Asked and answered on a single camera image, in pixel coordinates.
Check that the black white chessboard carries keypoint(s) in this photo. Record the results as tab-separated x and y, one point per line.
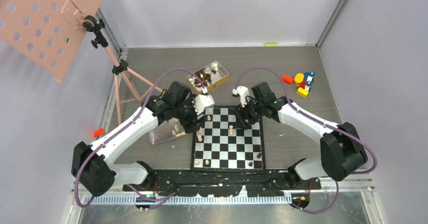
227	153

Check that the yellow cube toy block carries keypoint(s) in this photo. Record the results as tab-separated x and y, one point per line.
302	92

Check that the green tape marker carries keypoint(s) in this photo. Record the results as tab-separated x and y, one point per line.
270	44

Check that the silver tin lid tray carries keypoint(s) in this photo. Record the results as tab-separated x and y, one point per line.
166	131

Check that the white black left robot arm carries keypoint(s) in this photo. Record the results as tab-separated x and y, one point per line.
94	165

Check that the pink perforated music stand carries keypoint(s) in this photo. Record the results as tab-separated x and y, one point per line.
50	32

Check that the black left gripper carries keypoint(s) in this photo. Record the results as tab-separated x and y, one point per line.
194	125

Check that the yellow round toy block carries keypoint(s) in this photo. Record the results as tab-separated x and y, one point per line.
298	79

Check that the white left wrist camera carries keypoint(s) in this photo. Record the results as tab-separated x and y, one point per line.
203	101

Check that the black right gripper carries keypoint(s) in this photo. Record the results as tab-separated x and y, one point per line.
243	115

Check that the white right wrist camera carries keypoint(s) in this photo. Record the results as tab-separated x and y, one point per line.
241	92

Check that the red toy block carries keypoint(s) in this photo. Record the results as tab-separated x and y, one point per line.
287	79

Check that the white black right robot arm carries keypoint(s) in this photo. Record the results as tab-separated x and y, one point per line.
340	152

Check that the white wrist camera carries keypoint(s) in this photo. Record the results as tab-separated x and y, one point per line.
241	92
203	101

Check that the gold tin with dark pieces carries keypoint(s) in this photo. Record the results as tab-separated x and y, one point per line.
212	75

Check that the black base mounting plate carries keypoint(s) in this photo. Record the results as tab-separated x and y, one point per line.
187	183

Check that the orange clip on rail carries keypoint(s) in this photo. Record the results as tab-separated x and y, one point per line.
98	133

